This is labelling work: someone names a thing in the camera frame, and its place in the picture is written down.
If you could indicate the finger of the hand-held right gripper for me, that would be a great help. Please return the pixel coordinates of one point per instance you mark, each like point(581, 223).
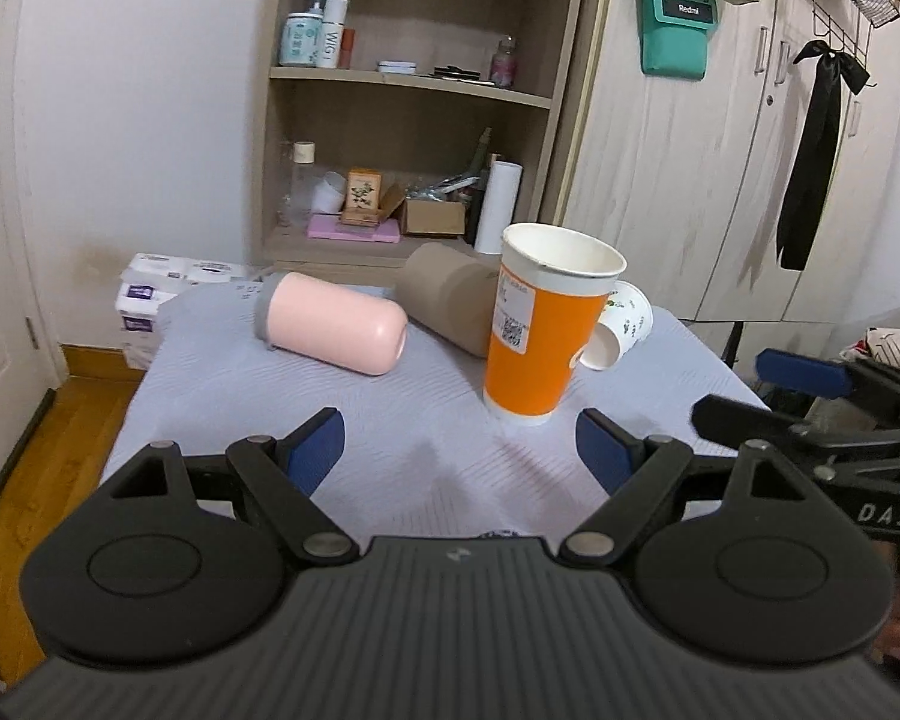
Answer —
point(802, 373)
point(727, 416)

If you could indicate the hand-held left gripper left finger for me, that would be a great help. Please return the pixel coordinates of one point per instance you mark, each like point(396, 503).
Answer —
point(319, 450)

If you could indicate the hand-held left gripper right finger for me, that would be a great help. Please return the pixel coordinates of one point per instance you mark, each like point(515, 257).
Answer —
point(604, 451)

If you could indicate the orange paper cup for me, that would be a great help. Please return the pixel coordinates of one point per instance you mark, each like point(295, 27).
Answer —
point(540, 345)

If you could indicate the white floral paper cup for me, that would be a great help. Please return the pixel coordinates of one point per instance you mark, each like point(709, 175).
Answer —
point(624, 319)

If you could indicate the brown cup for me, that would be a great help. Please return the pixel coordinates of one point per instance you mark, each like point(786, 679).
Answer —
point(442, 292)

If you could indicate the white plastic cup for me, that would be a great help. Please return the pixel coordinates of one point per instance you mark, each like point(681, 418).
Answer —
point(328, 193)

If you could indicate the patterned cloth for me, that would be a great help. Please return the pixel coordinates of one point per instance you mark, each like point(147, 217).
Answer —
point(896, 349)

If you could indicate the blue-grey table cloth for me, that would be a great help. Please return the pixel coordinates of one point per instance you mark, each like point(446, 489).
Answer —
point(435, 420)

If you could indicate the pink bottle with grey lid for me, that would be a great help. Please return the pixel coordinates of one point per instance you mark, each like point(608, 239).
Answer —
point(330, 322)

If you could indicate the black ribbon bow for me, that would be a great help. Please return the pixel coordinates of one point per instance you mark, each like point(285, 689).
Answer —
point(814, 157)

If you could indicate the pink flat box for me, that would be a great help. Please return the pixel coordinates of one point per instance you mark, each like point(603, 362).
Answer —
point(352, 229)

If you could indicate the white tissue pack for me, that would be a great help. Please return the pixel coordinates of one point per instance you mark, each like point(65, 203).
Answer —
point(187, 268)

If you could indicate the tissue pack with purple label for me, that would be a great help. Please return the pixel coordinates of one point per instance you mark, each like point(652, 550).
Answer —
point(139, 315)

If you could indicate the light wooden wardrobe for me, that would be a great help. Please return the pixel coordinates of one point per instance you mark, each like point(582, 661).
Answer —
point(682, 180)

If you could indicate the small brown wooden box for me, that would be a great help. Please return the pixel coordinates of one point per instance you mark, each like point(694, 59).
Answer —
point(358, 217)

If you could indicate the open cardboard box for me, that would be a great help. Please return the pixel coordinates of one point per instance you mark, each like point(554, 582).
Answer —
point(435, 217)

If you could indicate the clear bottle with white cap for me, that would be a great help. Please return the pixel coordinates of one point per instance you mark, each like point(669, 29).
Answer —
point(300, 187)

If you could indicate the small floral print box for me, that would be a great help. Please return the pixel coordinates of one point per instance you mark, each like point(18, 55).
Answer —
point(364, 190)

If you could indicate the white paper roll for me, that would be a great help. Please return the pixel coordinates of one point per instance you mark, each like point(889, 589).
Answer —
point(499, 202)

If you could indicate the dark glass bottle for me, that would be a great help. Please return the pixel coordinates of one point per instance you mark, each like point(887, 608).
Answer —
point(480, 187)

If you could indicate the wooden shelf unit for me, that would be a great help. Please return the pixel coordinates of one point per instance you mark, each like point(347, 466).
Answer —
point(420, 131)

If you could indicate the teal hanging pouch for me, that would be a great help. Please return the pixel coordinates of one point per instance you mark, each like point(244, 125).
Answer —
point(671, 45)

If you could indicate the flat white tin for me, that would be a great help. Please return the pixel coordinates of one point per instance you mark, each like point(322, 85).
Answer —
point(397, 67)

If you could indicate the pink glass jar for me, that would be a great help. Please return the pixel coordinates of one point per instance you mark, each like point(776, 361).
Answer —
point(503, 66)

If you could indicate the flat black item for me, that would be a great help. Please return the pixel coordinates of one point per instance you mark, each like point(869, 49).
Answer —
point(457, 73)

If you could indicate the white door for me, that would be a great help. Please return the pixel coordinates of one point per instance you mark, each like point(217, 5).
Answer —
point(0, 202)

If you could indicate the small orange bottle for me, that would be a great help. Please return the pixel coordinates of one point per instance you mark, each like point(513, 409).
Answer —
point(349, 47)

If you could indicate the teal and white pump bottle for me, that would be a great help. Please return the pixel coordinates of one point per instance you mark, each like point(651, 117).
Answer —
point(300, 37)

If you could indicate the tall white bottle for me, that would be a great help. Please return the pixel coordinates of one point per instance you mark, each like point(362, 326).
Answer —
point(334, 34)

